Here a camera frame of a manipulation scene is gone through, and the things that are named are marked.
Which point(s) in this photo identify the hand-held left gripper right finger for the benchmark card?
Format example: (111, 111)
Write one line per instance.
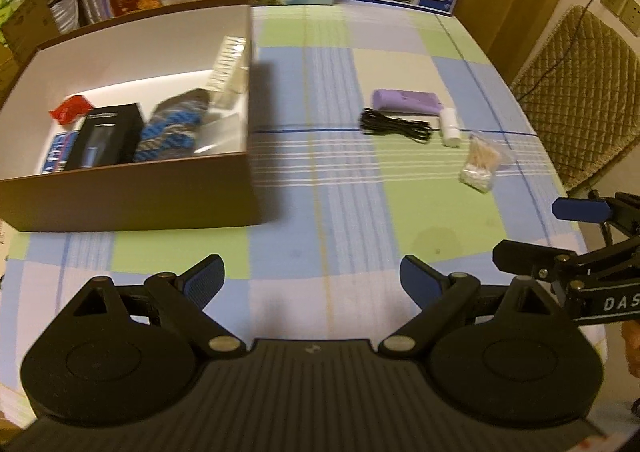
(420, 282)

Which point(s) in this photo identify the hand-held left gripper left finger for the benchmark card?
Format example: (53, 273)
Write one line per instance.
(202, 282)

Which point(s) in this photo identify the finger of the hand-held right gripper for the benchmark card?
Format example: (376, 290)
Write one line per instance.
(580, 208)
(520, 257)

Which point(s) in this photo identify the clear bag of cotton swabs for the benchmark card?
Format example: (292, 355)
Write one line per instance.
(480, 167)

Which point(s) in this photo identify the brown cardboard box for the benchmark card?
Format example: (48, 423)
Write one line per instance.
(150, 197)

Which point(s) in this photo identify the small white tube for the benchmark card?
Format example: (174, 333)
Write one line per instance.
(450, 130)

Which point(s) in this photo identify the clear plastic case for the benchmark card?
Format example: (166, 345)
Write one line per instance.
(222, 132)

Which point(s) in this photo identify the striped knit sock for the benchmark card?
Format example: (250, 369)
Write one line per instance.
(170, 132)

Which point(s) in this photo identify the black product box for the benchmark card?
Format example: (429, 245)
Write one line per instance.
(105, 132)

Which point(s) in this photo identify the purple device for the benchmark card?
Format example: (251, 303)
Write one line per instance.
(400, 101)

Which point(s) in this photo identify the blue label cotton swab box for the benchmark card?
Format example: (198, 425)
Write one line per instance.
(57, 152)

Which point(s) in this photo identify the red packet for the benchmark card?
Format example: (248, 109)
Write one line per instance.
(70, 110)

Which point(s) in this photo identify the person's right hand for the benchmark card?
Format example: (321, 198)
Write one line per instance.
(632, 344)

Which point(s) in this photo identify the quilted chair cover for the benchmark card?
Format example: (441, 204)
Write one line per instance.
(580, 92)

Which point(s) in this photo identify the white striped bag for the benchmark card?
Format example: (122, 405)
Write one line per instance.
(65, 2)

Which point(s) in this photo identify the plain cardboard carton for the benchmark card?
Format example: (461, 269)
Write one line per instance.
(30, 20)

